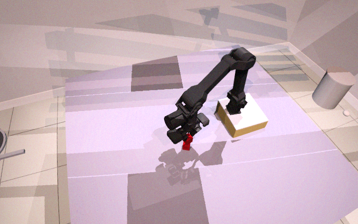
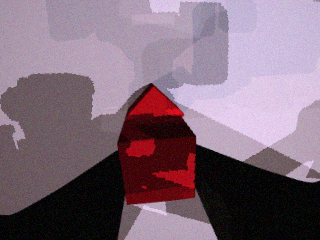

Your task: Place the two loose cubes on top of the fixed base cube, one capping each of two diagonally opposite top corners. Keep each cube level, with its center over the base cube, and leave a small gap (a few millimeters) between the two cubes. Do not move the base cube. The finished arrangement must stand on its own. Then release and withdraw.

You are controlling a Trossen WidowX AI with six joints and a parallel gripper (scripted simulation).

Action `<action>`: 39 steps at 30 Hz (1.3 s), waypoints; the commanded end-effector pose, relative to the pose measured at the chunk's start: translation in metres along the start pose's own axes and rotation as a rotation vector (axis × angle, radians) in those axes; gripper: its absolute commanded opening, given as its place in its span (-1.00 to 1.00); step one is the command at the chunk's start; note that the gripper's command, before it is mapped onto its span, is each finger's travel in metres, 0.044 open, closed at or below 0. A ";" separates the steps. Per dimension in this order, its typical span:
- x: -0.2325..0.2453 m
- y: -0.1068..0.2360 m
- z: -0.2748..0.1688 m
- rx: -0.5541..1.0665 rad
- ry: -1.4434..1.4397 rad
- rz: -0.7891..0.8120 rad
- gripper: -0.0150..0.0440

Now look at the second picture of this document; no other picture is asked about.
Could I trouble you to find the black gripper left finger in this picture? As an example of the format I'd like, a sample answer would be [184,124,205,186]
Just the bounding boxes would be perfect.
[0,151,125,240]

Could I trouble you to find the dark red cube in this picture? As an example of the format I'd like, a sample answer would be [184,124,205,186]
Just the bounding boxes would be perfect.
[117,115,197,204]
[124,83,184,119]

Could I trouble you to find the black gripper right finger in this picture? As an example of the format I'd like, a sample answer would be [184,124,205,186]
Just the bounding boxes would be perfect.
[195,145,320,240]

